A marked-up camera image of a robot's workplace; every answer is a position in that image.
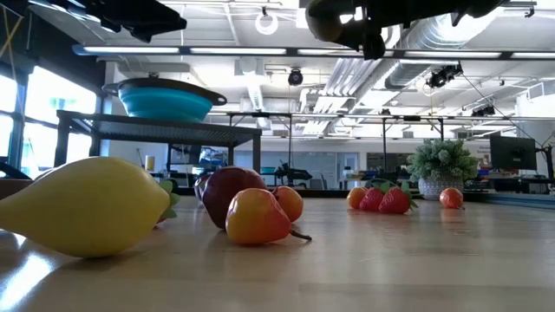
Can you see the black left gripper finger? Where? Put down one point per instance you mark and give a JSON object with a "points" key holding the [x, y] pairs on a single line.
{"points": [[167, 26], [165, 12]]}

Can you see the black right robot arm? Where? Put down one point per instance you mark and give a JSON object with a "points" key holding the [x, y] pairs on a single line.
{"points": [[472, 6]]}

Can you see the black background robot arm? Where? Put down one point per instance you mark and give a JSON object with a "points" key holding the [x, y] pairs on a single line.
{"points": [[295, 174]]}

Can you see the small orange toy fruit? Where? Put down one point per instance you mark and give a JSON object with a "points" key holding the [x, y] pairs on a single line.
{"points": [[291, 203]]}

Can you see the blue collapsible colander bowl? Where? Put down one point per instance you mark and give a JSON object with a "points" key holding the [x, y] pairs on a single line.
{"points": [[165, 106]]}

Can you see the gray perforated metal riser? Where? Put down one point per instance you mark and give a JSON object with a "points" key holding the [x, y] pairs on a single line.
{"points": [[173, 130]]}

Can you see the black overhead light bar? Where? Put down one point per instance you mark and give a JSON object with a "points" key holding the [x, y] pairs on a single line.
{"points": [[505, 55]]}

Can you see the yellow cylinder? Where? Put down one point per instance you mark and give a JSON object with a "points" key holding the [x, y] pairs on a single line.
{"points": [[149, 163]]}

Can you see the green potted plant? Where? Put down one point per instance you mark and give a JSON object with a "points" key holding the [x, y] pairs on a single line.
{"points": [[440, 160]]}

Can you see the yellow orange toy peach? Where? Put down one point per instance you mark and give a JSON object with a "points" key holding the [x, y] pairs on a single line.
{"points": [[355, 197]]}

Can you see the red toy strawberry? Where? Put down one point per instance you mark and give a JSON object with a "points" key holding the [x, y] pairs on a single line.
{"points": [[394, 201], [372, 200], [172, 199]]}

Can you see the black monitor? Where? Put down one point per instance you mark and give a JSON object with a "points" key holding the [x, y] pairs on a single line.
{"points": [[513, 152]]}

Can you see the orange red toy tomato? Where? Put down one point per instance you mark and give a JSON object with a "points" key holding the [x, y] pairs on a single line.
{"points": [[451, 198]]}

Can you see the yellow toy lemon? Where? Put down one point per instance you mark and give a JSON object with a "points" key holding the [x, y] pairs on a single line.
{"points": [[86, 208]]}

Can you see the silver ventilation duct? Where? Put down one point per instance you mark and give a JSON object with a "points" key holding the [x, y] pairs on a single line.
{"points": [[433, 39]]}

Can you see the black ceiling camera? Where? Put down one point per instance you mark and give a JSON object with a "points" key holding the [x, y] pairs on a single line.
{"points": [[483, 111], [442, 76], [295, 77]]}

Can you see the black background rig frame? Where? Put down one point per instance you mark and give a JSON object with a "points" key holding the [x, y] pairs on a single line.
{"points": [[412, 118]]}

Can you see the black aluminium table frame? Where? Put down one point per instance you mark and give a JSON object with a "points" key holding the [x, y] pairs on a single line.
{"points": [[321, 193]]}

